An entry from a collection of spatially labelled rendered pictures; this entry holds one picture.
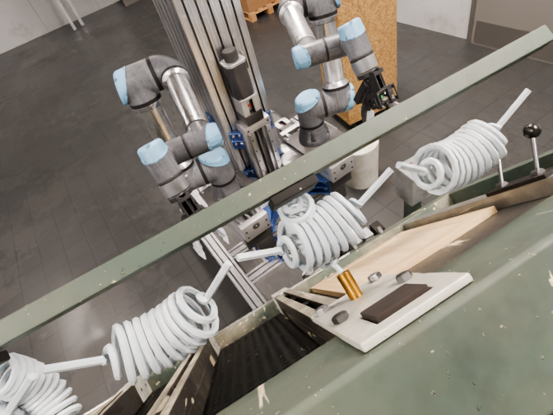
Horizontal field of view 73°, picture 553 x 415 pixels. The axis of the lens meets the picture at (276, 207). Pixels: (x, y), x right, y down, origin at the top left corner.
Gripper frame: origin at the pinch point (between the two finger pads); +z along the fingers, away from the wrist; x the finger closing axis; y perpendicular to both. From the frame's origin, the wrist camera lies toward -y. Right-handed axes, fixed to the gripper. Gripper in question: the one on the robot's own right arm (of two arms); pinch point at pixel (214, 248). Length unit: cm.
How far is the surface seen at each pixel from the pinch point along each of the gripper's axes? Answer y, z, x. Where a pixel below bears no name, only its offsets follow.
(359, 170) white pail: -127, 58, 126
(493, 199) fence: 39, 18, 65
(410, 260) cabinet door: 39, 17, 36
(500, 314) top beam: 91, -16, 9
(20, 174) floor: -404, -63, -115
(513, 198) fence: 45, 17, 65
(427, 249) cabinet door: 39, 18, 41
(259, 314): -16.8, 38.0, 1.5
